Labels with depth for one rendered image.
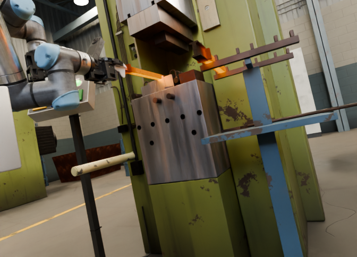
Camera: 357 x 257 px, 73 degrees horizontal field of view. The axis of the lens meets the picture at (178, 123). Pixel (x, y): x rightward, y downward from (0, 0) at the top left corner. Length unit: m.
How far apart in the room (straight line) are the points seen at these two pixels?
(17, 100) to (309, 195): 1.56
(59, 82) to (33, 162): 5.09
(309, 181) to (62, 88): 1.44
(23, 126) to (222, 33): 5.06
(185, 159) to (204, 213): 0.26
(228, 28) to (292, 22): 6.04
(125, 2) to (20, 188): 4.77
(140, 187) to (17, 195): 4.33
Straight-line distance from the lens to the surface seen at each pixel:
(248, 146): 1.24
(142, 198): 1.59
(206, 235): 1.21
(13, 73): 0.79
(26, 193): 5.77
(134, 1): 1.46
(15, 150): 0.31
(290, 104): 1.64
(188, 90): 1.11
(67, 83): 0.77
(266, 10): 1.77
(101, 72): 0.91
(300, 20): 7.30
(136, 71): 1.09
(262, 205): 1.30
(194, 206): 1.18
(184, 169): 1.15
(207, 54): 0.79
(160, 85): 1.25
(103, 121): 10.11
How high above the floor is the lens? 0.68
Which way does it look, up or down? 3 degrees up
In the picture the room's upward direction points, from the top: 12 degrees counter-clockwise
